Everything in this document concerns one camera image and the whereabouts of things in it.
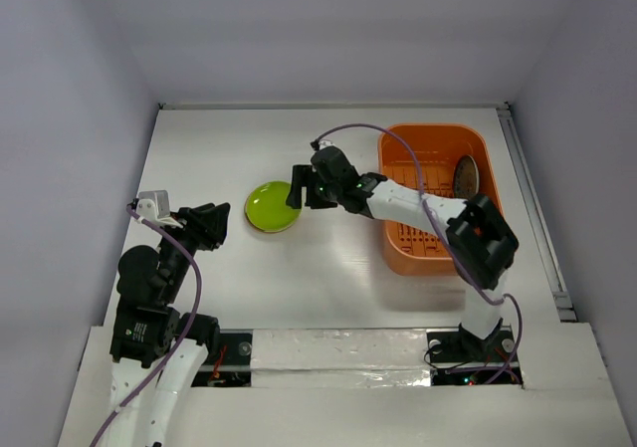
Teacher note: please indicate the dark patterned plate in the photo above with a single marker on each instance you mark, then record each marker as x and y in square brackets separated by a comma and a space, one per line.
[466, 178]

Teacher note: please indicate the white foil-covered bar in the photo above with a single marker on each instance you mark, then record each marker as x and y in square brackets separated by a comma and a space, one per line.
[364, 358]

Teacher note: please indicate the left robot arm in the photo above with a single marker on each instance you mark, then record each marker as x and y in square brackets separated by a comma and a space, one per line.
[159, 340]

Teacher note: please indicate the lime green plate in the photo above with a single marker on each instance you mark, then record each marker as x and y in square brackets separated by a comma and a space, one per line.
[266, 209]

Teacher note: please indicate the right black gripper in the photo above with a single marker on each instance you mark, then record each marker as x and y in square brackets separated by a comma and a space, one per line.
[309, 188]

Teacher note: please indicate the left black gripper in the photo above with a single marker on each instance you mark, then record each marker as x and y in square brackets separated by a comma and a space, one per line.
[206, 222]

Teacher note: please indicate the orange plastic dish rack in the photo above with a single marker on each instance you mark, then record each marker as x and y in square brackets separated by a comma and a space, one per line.
[439, 148]

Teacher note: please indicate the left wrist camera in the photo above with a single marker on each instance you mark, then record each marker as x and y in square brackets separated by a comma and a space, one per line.
[153, 206]

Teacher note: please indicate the aluminium rail right edge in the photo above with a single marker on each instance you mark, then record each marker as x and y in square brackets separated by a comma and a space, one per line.
[561, 297]

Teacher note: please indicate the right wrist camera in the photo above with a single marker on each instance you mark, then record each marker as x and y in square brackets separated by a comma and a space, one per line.
[319, 144]

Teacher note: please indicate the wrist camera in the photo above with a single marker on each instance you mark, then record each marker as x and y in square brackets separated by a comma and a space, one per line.
[153, 206]
[319, 144]

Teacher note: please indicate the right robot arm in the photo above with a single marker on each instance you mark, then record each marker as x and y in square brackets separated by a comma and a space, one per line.
[474, 232]

